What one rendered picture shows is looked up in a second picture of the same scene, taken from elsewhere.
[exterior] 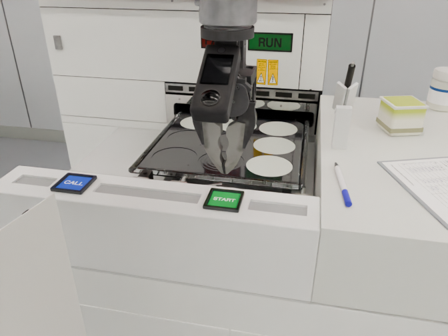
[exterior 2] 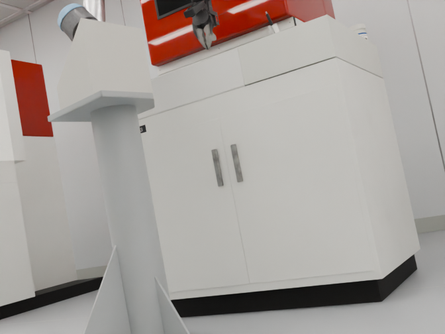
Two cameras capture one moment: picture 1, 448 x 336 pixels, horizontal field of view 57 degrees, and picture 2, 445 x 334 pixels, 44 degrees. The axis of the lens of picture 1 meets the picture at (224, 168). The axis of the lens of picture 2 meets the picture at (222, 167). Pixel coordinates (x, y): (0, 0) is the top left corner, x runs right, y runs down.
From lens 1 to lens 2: 1.82 m
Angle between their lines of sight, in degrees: 37
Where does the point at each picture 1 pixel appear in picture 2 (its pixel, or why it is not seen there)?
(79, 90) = not seen: hidden behind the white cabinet
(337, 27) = (400, 99)
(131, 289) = (179, 114)
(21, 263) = (132, 38)
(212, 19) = not seen: outside the picture
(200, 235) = (199, 71)
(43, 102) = not seen: hidden behind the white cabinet
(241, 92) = (204, 12)
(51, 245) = (140, 42)
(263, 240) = (220, 62)
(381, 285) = (265, 62)
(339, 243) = (245, 50)
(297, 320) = (242, 98)
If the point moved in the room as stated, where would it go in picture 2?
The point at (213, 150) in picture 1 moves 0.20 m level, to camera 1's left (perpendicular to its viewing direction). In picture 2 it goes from (201, 39) to (155, 53)
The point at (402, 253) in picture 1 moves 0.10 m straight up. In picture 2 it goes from (266, 44) to (261, 16)
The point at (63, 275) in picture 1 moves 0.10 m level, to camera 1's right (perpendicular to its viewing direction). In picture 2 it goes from (143, 54) to (168, 46)
